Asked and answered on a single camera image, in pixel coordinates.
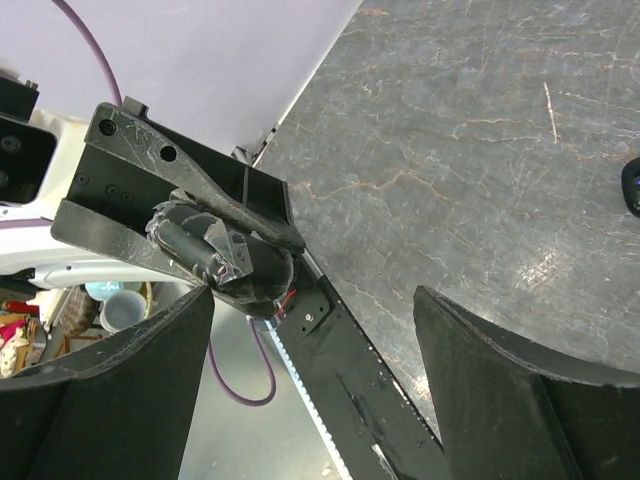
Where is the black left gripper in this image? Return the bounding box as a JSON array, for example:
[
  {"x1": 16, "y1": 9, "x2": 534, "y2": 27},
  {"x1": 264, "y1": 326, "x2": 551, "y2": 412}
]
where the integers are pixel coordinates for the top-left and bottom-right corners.
[{"x1": 50, "y1": 98, "x2": 305, "y2": 286}]

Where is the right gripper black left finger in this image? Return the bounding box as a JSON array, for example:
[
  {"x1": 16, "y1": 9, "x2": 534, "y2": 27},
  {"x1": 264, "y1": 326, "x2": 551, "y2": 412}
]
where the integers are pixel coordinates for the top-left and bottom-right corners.
[{"x1": 1, "y1": 288, "x2": 214, "y2": 479}]

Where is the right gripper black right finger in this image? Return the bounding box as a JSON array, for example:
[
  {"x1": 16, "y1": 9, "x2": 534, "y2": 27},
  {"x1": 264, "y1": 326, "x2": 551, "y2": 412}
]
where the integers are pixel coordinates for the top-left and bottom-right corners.
[{"x1": 413, "y1": 286, "x2": 639, "y2": 479}]

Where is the black case with gold line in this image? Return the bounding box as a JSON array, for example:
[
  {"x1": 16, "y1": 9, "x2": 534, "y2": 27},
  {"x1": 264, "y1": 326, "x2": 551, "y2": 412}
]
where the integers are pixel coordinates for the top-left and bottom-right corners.
[{"x1": 621, "y1": 157, "x2": 640, "y2": 218}]

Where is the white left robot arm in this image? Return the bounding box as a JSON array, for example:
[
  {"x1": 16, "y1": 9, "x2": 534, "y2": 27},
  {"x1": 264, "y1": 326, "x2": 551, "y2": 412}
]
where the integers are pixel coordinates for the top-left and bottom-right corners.
[{"x1": 1, "y1": 98, "x2": 305, "y2": 303}]

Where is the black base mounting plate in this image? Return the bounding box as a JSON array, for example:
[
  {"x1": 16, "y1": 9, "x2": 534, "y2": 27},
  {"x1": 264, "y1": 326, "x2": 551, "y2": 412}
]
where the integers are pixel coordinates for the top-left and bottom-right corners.
[{"x1": 277, "y1": 254, "x2": 451, "y2": 479}]

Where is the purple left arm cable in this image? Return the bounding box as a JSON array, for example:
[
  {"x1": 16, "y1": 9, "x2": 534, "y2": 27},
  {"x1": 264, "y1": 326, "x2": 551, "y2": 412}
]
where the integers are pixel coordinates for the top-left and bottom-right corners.
[{"x1": 49, "y1": 0, "x2": 277, "y2": 407}]

